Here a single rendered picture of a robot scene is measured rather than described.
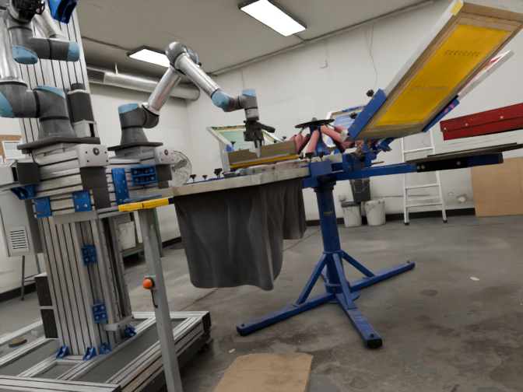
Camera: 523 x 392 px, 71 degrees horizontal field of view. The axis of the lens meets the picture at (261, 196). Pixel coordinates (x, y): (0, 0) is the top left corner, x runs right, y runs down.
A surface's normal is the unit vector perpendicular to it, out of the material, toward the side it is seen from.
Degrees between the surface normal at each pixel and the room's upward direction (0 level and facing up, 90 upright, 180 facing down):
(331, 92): 90
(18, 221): 90
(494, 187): 78
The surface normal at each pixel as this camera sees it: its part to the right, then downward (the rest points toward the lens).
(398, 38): -0.48, 0.12
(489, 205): -0.51, -0.14
